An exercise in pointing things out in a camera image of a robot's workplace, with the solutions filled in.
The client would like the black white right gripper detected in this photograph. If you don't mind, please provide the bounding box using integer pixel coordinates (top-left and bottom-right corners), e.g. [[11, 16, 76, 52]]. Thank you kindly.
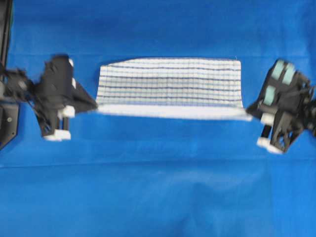
[[245, 99, 306, 154]]

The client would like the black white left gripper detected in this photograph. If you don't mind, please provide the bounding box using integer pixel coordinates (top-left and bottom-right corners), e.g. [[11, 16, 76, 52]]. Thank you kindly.
[[36, 59, 98, 141]]

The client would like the white blue striped towel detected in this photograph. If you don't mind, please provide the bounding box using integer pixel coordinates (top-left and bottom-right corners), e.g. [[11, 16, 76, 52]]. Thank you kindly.
[[96, 57, 252, 121]]

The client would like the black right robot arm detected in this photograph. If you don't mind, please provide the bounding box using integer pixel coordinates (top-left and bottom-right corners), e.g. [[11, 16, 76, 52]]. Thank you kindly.
[[246, 72, 316, 154]]

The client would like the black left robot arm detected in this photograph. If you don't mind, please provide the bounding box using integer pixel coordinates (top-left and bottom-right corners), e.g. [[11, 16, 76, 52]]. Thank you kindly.
[[0, 55, 98, 141]]

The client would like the blue table cloth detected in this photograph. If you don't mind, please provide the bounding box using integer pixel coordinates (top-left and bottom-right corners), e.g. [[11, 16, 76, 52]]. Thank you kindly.
[[0, 0, 316, 237]]

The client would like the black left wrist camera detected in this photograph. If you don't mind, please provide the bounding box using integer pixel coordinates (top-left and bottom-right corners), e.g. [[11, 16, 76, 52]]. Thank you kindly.
[[37, 54, 74, 109]]

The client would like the black taped right wrist camera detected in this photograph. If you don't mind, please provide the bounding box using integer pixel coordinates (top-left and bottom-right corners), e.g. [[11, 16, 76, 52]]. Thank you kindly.
[[258, 59, 299, 112]]

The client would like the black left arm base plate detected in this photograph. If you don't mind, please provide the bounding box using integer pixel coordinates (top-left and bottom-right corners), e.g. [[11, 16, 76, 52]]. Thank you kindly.
[[0, 0, 19, 149]]

